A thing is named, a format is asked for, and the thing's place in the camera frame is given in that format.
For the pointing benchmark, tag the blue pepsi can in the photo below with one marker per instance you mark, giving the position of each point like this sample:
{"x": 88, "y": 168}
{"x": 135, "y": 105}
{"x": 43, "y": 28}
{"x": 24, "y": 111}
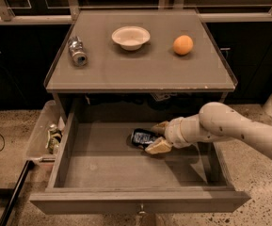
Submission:
{"x": 143, "y": 138}

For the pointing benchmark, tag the metal drawer handle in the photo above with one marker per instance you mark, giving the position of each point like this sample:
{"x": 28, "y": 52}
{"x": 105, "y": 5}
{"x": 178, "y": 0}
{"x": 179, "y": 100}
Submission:
{"x": 141, "y": 210}

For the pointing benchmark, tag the green crushed can in bin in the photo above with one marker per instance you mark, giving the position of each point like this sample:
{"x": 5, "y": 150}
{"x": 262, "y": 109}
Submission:
{"x": 54, "y": 136}

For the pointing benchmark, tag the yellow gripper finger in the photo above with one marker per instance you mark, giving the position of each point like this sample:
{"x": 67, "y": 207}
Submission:
{"x": 160, "y": 128}
{"x": 159, "y": 146}

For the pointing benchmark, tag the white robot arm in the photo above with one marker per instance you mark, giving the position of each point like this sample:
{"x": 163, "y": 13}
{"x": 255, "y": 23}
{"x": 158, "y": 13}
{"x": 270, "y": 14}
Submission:
{"x": 214, "y": 122}

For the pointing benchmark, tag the clear plastic bin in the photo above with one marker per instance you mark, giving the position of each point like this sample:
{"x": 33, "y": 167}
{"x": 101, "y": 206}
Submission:
{"x": 36, "y": 146}

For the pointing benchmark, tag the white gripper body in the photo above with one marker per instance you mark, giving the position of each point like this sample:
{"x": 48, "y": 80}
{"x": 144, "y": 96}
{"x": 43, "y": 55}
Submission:
{"x": 173, "y": 133}

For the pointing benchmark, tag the open grey top drawer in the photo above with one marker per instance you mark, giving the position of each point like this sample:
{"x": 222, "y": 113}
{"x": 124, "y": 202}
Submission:
{"x": 99, "y": 171}

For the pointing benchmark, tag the white paper bowl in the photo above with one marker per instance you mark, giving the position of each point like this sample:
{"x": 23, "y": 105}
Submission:
{"x": 130, "y": 38}

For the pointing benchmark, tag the grey cabinet counter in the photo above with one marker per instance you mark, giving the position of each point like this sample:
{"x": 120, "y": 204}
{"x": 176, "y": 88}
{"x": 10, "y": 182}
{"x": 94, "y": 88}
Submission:
{"x": 155, "y": 67}

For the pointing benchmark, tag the crushed silver can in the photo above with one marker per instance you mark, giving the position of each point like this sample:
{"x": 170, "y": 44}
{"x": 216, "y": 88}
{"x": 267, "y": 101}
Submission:
{"x": 77, "y": 51}

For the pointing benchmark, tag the black floor rail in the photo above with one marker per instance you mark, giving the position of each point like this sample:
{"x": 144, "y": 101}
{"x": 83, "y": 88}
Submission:
{"x": 14, "y": 195}

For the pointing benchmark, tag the orange fruit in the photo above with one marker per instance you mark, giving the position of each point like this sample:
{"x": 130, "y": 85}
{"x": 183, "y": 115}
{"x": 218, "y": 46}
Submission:
{"x": 183, "y": 45}

